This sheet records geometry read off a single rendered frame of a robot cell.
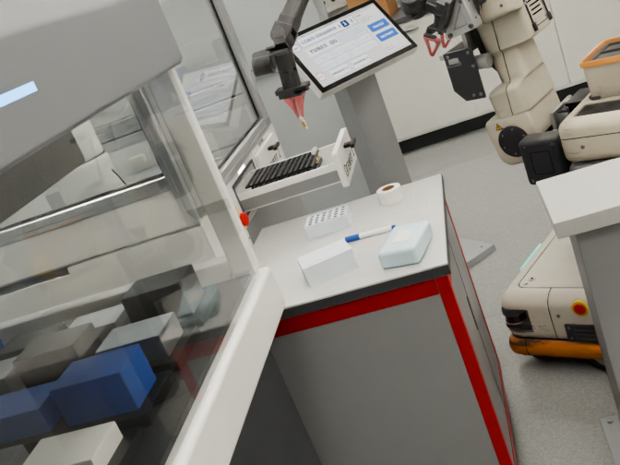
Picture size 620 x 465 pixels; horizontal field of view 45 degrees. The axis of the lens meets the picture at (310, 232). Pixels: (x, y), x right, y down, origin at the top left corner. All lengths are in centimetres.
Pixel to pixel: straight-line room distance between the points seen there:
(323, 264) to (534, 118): 92
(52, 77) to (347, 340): 100
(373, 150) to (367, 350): 165
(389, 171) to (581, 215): 176
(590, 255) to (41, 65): 124
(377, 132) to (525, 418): 147
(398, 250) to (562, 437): 87
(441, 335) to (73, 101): 103
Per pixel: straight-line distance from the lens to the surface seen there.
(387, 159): 336
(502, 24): 236
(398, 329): 176
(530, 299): 247
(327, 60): 317
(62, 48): 112
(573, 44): 527
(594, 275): 182
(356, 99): 327
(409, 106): 525
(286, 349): 182
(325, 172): 223
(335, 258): 178
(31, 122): 98
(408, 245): 170
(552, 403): 246
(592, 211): 172
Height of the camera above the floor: 145
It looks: 19 degrees down
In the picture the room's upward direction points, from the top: 22 degrees counter-clockwise
